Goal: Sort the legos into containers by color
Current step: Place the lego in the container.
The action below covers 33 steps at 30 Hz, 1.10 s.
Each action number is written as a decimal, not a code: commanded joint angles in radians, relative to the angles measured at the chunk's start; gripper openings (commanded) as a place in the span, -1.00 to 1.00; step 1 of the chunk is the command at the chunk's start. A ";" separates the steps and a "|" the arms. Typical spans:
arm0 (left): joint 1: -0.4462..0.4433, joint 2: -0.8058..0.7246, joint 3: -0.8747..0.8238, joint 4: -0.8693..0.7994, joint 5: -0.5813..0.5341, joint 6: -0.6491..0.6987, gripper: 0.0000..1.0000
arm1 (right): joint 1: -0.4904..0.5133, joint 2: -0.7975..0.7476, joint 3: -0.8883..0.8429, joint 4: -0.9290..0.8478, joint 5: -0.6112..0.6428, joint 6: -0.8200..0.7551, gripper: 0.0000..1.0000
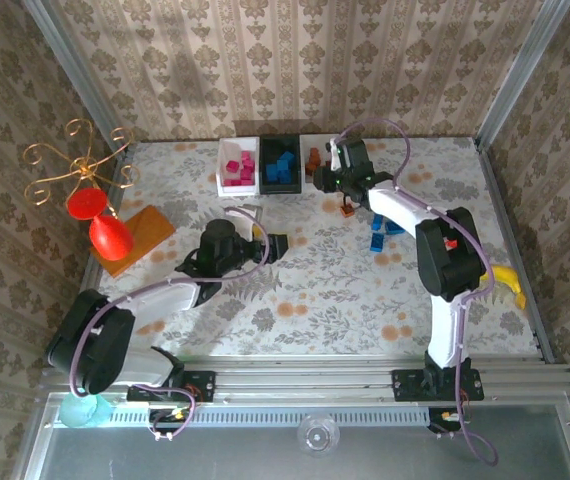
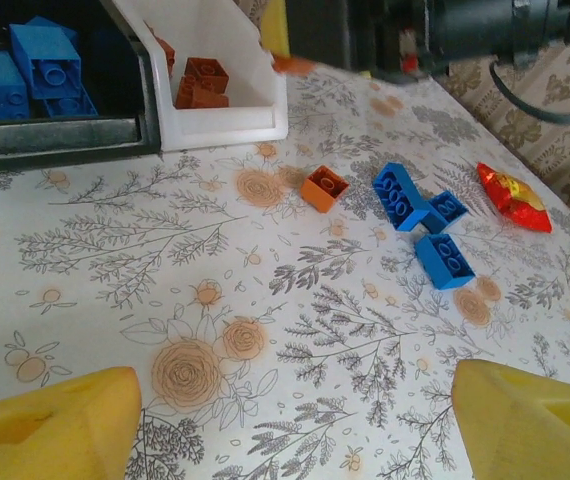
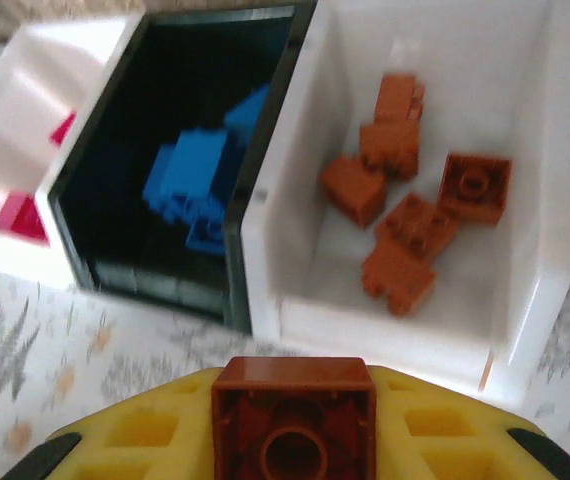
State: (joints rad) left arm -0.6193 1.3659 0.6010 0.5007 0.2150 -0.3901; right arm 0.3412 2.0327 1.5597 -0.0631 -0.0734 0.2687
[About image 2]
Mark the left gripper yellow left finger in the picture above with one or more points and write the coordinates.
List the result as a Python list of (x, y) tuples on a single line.
[(45, 435)]

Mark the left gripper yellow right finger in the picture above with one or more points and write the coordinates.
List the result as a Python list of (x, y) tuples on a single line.
[(540, 430)]

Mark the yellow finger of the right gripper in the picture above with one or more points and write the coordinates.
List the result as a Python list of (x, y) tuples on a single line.
[(275, 25)]

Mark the blue square lego brick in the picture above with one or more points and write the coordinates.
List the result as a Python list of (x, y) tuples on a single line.
[(47, 62)]

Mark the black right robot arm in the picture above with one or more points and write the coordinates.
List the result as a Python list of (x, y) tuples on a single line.
[(505, 20)]

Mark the orange square lego brick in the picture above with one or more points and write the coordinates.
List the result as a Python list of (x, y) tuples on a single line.
[(322, 190), (162, 50), (207, 75), (200, 100)]

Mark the white bin with orange bricks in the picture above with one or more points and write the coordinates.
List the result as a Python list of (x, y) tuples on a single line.
[(225, 125)]

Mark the long blue lego brick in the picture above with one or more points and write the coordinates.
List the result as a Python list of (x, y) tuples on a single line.
[(400, 197)]

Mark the small blue lego brick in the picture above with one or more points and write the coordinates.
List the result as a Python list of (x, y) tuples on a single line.
[(445, 210)]

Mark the white floral tablecloth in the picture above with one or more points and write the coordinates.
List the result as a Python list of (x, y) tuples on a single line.
[(215, 280)]

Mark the red yellow snack packet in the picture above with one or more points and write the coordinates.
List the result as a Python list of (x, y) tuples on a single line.
[(512, 197)]

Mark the black plastic bin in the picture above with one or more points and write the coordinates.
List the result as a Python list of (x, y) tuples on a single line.
[(65, 135)]

